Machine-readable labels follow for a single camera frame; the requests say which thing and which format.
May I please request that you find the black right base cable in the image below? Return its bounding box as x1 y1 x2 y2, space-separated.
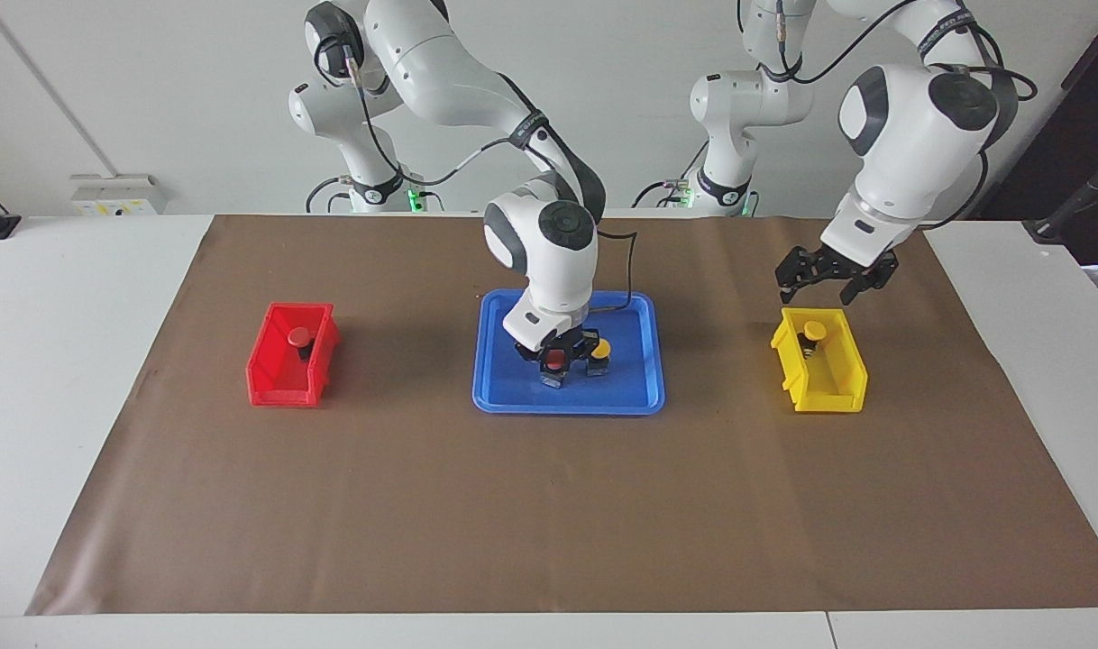
306 176 356 215

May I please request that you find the black base cable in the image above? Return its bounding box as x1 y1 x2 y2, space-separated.
633 140 708 210
306 176 356 215

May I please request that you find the blue plastic tray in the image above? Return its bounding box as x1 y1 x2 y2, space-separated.
472 288 667 416

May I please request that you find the white box yellow label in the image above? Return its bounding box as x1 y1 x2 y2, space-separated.
69 174 168 217

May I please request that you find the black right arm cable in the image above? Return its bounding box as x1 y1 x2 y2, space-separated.
328 41 640 315

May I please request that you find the red plastic bin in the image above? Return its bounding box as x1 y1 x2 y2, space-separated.
245 302 341 408

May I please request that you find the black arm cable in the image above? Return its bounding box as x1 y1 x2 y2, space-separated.
328 41 640 315
738 0 1039 228

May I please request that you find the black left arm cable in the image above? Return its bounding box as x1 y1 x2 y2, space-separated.
738 0 1039 228

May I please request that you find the brown paper table mat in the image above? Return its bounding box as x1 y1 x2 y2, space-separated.
24 215 1098 617

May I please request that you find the yellow plastic bin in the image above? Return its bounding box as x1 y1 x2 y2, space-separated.
770 307 869 414

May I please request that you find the black stand pole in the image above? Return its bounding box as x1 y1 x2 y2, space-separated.
1022 149 1098 246

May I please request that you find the black left base cable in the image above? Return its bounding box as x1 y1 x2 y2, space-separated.
633 140 708 210

